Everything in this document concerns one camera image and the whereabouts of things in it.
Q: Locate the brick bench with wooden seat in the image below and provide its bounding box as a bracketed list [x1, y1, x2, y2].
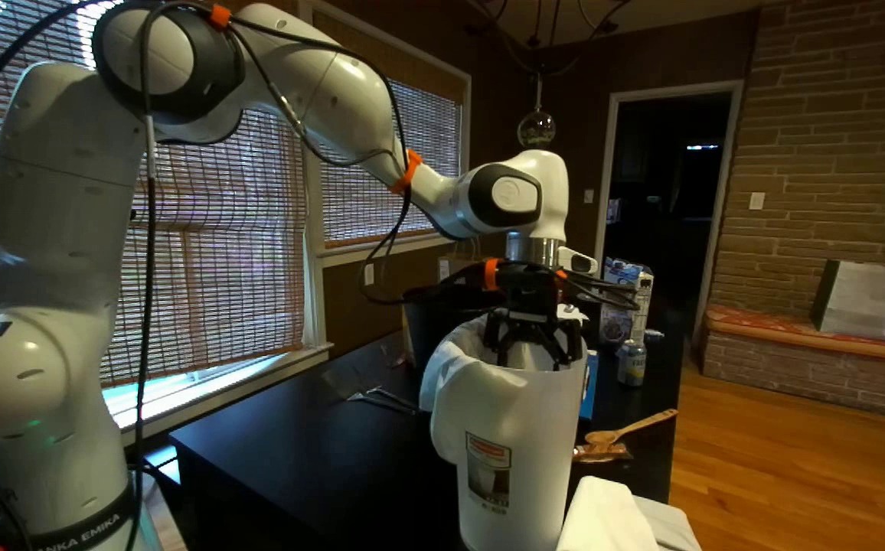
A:
[698, 303, 885, 426]

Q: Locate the white folded cloth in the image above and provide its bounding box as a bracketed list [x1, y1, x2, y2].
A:
[559, 474, 669, 551]

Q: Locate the translucent white plastic jug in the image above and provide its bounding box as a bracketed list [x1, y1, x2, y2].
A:
[428, 313, 593, 551]

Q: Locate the blue box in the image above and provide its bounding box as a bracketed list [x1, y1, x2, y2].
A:
[580, 350, 605, 422]

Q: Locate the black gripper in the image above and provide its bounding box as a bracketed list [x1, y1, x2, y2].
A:
[482, 265, 581, 368]

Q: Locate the white flat box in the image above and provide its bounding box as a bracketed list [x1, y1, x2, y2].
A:
[818, 258, 885, 347]

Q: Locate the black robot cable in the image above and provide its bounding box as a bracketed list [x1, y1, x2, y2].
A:
[0, 0, 424, 551]

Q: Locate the grey white flat board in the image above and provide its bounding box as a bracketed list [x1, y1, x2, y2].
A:
[651, 496, 706, 551]

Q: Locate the small white bottle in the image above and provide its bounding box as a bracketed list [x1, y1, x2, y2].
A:
[615, 337, 651, 389]

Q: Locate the large bamboo window blind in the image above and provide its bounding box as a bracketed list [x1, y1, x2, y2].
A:
[0, 0, 313, 389]

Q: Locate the white cloth towel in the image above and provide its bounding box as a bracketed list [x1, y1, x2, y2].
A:
[417, 303, 593, 464]

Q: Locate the black wooden table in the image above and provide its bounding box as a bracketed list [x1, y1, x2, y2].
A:
[170, 323, 683, 551]

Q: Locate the glass globe pendant lamp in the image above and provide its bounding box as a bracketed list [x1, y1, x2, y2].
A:
[514, 73, 562, 152]

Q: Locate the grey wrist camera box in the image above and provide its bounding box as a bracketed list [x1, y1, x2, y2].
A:
[559, 243, 605, 280]

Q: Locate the blue white product package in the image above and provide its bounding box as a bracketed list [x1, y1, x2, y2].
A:
[597, 258, 655, 350]

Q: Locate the white door frame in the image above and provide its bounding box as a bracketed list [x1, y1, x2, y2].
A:
[591, 76, 747, 339]

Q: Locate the wooden spoon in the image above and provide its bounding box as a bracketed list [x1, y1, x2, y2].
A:
[570, 406, 679, 467]

